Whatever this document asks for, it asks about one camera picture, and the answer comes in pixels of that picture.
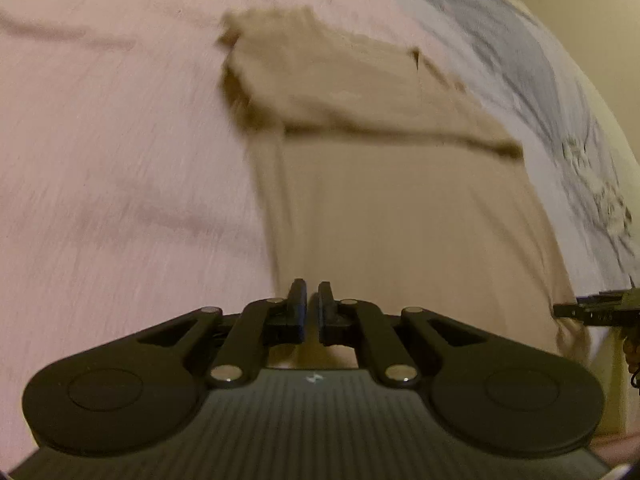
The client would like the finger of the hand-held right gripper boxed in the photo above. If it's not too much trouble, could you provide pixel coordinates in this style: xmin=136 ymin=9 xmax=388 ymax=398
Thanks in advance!
xmin=552 ymin=287 xmax=640 ymax=332

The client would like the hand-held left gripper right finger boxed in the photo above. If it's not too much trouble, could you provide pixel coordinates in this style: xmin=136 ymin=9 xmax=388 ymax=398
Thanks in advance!
xmin=317 ymin=281 xmax=494 ymax=389

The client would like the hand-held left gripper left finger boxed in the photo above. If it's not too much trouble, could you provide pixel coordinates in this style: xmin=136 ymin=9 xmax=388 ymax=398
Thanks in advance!
xmin=137 ymin=278 xmax=308 ymax=389

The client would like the beige shirt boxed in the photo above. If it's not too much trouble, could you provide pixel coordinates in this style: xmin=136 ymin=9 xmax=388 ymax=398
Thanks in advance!
xmin=215 ymin=5 xmax=595 ymax=372

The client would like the pink bed sheet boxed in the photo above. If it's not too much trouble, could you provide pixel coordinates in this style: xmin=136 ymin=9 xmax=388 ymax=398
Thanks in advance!
xmin=0 ymin=0 xmax=640 ymax=463

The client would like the grey printed blanket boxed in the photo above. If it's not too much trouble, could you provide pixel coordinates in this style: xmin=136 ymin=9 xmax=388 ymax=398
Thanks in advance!
xmin=390 ymin=0 xmax=640 ymax=288

